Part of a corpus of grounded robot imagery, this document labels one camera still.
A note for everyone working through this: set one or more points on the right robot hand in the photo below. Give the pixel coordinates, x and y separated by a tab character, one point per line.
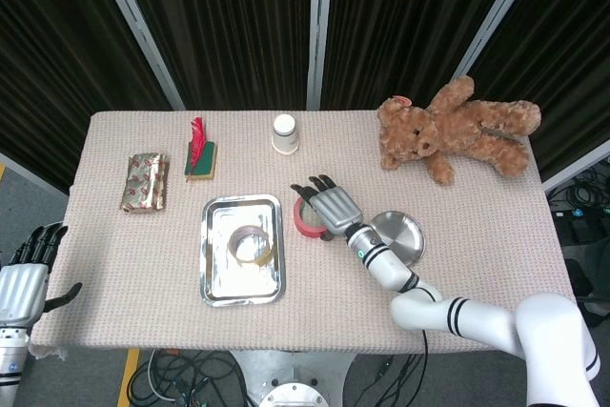
336	209

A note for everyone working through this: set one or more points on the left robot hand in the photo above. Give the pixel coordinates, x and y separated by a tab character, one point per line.
21	288

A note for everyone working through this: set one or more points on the red tape roll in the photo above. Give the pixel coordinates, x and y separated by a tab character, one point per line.
300	222

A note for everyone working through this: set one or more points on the yellow tape roll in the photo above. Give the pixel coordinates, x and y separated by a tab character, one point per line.
234	247

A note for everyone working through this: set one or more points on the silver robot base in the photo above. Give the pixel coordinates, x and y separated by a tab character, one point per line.
295	378

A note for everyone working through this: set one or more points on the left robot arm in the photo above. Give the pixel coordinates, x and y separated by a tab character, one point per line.
10	359

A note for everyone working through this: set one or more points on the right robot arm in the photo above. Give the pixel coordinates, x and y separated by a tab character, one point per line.
457	314

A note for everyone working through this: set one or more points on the round steel plate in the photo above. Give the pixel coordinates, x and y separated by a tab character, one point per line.
405	230

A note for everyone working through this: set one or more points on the white paper cup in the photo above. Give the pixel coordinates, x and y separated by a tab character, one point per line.
285	137

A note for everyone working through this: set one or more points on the beige woven tablecloth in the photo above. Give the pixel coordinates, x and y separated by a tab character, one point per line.
143	292

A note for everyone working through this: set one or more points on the rectangular steel tray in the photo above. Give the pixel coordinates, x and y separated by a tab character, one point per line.
238	288

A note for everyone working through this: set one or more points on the green scrub sponge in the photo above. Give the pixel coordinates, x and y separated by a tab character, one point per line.
207	159

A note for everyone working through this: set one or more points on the brown teddy bear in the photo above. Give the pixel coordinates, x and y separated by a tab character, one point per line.
457	135

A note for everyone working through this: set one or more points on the red feather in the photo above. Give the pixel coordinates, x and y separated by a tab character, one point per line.
196	140

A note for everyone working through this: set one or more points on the grey partition post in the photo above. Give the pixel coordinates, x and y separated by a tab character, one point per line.
318	30
579	164
500	11
138	26

